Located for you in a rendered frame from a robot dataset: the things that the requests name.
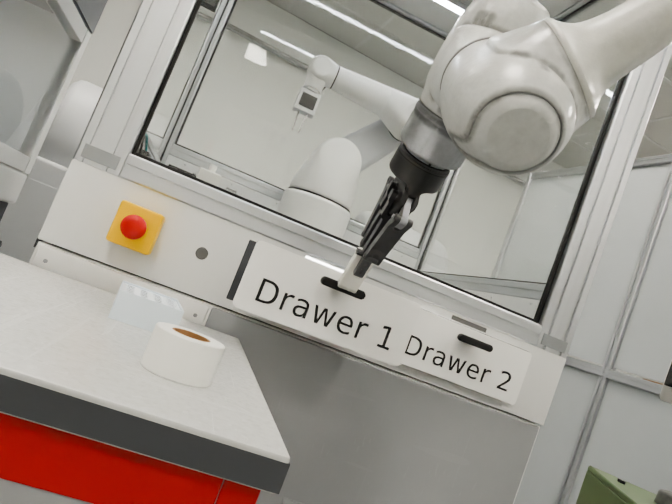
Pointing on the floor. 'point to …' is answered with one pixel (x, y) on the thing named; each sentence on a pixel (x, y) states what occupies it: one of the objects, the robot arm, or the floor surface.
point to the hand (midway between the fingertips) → (356, 270)
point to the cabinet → (351, 413)
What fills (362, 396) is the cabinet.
